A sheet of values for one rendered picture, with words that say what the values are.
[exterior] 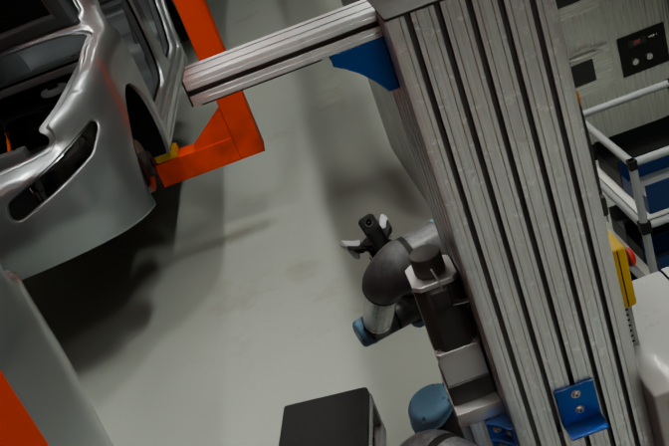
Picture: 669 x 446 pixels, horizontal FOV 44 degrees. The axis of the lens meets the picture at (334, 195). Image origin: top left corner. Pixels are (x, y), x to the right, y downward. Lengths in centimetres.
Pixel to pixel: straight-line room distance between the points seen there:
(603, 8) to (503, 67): 348
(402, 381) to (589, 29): 216
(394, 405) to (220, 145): 225
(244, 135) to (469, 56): 403
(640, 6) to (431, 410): 327
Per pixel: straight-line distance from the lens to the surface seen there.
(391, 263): 176
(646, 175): 317
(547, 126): 134
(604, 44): 477
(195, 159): 528
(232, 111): 517
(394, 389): 376
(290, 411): 332
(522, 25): 128
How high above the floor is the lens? 234
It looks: 25 degrees down
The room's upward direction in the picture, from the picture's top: 21 degrees counter-clockwise
